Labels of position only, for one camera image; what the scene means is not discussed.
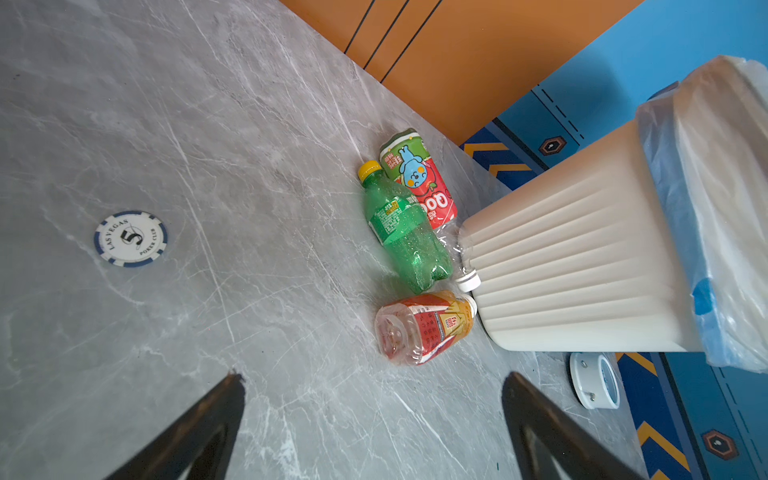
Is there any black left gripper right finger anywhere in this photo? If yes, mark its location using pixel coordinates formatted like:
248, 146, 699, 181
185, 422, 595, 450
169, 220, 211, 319
501, 372, 641, 479

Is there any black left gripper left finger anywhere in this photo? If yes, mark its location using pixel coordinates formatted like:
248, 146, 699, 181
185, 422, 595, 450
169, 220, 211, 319
108, 372, 246, 479

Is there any red yellow label bottle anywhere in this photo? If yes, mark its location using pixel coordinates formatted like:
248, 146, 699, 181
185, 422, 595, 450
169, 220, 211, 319
374, 290, 477, 366

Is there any dark green soda bottle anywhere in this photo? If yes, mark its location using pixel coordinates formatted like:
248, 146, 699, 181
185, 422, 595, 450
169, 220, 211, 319
358, 161, 453, 294

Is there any red cartoon label bottle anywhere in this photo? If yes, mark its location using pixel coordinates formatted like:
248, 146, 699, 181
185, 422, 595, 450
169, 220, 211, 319
379, 128, 481, 293

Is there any white plastic waste bin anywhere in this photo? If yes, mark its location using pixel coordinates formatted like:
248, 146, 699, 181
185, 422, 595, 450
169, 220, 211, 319
458, 56, 767, 373

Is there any blue white poker chip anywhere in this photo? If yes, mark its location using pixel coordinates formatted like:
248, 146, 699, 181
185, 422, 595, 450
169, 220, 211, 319
93, 210, 169, 268

